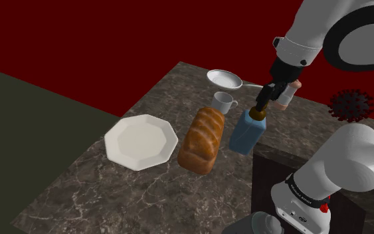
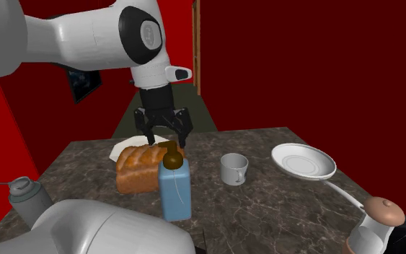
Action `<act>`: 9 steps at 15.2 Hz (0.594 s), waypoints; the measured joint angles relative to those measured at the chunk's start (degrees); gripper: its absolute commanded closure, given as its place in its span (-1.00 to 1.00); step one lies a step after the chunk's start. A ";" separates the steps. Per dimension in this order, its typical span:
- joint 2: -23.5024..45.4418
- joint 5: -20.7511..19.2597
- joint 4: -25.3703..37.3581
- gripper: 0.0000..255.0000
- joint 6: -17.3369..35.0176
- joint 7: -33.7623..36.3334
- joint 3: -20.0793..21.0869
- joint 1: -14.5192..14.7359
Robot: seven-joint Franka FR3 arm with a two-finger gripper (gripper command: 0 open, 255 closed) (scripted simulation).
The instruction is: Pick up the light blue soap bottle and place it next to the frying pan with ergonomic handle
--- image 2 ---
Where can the white flat plate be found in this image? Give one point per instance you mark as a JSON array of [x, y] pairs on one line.
[[129, 142]]

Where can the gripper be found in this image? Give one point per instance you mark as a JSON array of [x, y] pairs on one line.
[[157, 102]]

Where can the brown bread loaf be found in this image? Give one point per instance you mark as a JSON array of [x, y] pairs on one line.
[[136, 168]]

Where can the wooden door frame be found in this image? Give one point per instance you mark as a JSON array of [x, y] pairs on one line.
[[196, 45]]

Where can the white grinder with brown cap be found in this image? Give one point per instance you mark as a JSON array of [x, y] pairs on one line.
[[382, 211]]

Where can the grey spray can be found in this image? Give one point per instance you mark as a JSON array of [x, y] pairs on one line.
[[30, 204]]

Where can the blue soap dispenser bottle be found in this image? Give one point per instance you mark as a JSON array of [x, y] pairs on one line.
[[174, 190]]

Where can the white mug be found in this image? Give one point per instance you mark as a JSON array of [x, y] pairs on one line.
[[232, 172]]

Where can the white frying pan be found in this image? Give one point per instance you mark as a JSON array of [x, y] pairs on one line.
[[303, 161]]

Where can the dark wall picture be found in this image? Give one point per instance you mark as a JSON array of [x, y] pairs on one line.
[[83, 84]]

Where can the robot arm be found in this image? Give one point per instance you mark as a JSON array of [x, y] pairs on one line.
[[83, 35]]

